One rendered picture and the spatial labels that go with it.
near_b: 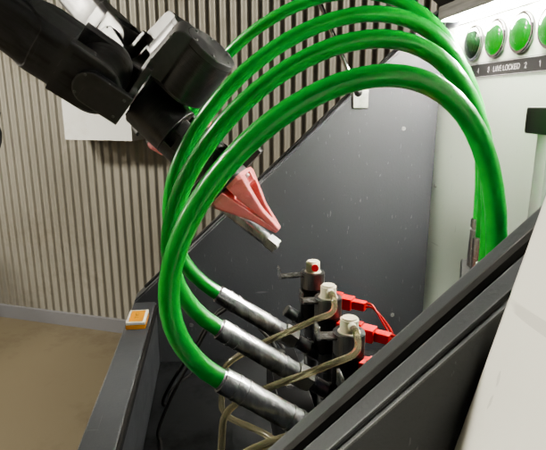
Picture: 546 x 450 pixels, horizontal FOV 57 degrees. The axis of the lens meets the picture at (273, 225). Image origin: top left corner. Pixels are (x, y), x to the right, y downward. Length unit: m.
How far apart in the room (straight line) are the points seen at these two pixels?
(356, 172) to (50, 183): 2.39
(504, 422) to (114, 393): 0.51
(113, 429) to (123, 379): 0.10
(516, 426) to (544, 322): 0.04
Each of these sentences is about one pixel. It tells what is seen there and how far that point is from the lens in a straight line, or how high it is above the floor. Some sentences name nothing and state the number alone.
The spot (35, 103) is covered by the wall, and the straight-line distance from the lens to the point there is 3.09.
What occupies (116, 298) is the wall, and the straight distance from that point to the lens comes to 3.05.
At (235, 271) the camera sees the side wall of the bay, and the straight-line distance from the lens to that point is 0.91.
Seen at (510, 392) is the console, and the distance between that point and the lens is 0.24.
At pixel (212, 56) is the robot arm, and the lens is 0.52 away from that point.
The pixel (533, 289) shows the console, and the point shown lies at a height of 1.22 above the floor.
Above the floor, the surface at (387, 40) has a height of 1.34.
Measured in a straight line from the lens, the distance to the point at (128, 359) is 0.74.
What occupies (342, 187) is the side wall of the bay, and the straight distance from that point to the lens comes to 0.90.
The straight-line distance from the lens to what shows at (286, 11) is 0.65.
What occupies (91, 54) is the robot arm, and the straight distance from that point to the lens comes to 0.53.
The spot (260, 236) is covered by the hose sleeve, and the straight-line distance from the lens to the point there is 0.67.
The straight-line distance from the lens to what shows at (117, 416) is 0.63.
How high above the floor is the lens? 1.29
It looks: 14 degrees down
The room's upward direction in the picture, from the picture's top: straight up
